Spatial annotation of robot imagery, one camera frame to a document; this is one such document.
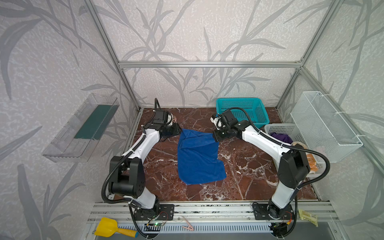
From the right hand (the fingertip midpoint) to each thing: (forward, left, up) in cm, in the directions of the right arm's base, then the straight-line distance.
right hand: (213, 130), depth 88 cm
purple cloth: (-1, -44, -6) cm, 45 cm away
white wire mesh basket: (-15, -47, +19) cm, 53 cm away
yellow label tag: (-43, -46, -13) cm, 64 cm away
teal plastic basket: (+33, -36, -13) cm, 50 cm away
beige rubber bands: (+21, +28, -14) cm, 37 cm away
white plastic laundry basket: (+7, -53, -9) cm, 54 cm away
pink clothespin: (-46, +12, -13) cm, 50 cm away
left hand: (+3, +19, +1) cm, 19 cm away
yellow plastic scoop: (-46, +52, -15) cm, 71 cm away
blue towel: (-10, +10, -15) cm, 20 cm away
